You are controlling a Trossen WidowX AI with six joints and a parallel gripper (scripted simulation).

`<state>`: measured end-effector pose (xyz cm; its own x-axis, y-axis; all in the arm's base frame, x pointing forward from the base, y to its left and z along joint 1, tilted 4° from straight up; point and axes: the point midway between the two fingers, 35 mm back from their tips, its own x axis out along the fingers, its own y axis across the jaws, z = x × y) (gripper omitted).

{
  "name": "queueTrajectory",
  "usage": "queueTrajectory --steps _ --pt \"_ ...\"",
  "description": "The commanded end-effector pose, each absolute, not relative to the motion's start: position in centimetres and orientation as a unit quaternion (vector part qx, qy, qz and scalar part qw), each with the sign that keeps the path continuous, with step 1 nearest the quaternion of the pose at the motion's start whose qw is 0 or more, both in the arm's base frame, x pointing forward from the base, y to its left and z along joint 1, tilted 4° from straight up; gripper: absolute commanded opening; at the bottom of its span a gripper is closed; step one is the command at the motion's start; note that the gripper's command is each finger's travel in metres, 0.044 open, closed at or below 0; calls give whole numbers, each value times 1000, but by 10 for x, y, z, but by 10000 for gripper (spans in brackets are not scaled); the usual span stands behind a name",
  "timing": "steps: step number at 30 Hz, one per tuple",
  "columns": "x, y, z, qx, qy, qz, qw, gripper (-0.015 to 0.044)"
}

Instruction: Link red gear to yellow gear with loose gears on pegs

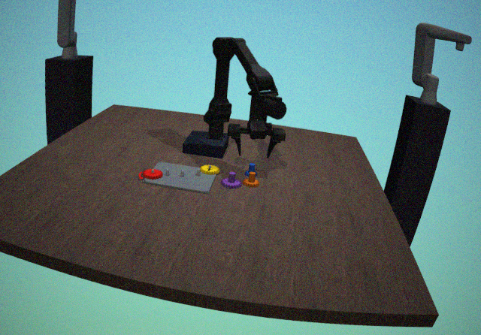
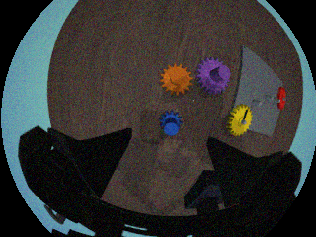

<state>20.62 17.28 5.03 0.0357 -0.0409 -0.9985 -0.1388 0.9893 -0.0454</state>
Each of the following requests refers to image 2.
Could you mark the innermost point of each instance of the blue gear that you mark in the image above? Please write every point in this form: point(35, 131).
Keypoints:
point(170, 123)

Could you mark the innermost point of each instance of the yellow gear with black stripe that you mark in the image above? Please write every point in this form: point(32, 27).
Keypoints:
point(234, 122)

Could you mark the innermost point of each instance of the purple gear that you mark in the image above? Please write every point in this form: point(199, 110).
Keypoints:
point(213, 76)

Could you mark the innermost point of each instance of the red gear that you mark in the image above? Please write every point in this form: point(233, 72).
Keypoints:
point(280, 95)

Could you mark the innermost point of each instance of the orange gear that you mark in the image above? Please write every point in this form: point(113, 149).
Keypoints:
point(176, 79)

